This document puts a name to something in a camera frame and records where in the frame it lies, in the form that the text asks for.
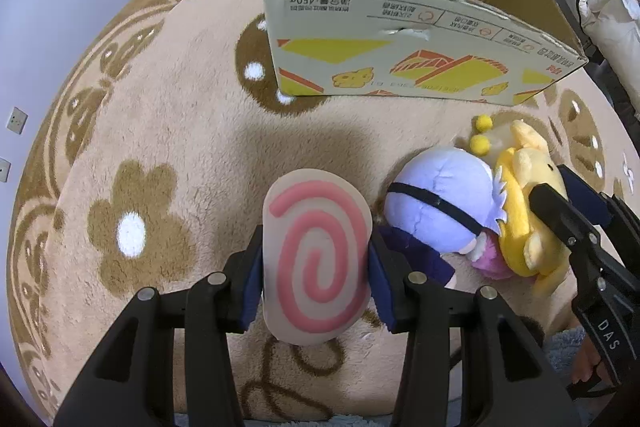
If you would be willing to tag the white wall socket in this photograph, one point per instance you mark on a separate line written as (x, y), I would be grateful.
(16, 121)
(4, 169)

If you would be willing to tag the printed cardboard box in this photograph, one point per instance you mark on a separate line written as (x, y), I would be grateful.
(400, 22)

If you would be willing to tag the person's right hand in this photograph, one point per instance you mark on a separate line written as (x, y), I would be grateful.
(587, 367)

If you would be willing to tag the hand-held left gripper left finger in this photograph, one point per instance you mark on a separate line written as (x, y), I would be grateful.
(252, 287)

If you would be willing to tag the plush toy with yellow pompoms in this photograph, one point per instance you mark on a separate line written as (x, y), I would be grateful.
(482, 144)

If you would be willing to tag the purple-haired plush doll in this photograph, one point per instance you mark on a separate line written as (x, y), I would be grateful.
(440, 192)

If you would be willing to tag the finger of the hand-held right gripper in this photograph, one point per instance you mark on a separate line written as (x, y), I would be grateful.
(560, 212)
(585, 197)

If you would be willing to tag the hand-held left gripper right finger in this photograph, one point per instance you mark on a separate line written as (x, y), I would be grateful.
(382, 287)

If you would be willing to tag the pink spiral fish cake plush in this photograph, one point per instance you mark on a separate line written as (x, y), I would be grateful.
(315, 257)

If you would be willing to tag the light blue fleece garment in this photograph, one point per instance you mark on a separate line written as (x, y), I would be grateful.
(565, 352)

